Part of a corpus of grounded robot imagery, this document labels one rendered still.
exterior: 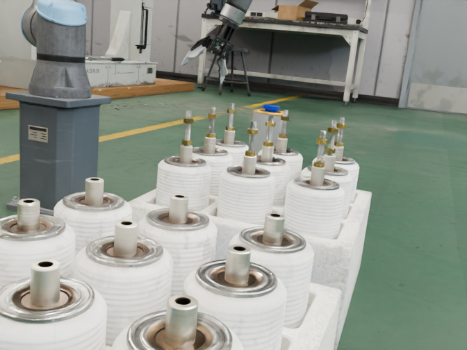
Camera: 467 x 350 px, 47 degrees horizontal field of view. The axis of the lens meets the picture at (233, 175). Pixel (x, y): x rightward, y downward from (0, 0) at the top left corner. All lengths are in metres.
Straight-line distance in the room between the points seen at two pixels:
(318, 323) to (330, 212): 0.30
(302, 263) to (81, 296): 0.24
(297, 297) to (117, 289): 0.20
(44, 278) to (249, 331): 0.17
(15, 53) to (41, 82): 2.31
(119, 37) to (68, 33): 3.28
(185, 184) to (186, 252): 0.32
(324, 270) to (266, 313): 0.39
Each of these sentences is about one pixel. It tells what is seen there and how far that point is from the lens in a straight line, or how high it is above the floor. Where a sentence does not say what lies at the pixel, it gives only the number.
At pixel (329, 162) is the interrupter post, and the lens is 0.99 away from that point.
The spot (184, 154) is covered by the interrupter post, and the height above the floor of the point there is 0.27.
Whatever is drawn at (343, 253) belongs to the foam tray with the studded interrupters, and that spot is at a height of 0.17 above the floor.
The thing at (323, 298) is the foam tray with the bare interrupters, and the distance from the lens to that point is 0.66.
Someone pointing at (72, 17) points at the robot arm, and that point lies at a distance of 1.38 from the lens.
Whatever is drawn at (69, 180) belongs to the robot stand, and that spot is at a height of 0.10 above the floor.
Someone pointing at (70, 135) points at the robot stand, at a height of 0.21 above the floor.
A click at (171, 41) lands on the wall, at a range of 6.71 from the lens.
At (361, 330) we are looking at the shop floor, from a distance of 0.99.
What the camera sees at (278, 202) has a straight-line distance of 1.01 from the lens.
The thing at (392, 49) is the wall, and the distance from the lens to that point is 6.00.
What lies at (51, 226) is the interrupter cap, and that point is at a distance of 0.61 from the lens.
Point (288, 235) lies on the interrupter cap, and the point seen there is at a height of 0.25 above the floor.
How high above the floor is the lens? 0.46
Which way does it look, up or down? 13 degrees down
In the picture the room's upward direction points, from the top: 5 degrees clockwise
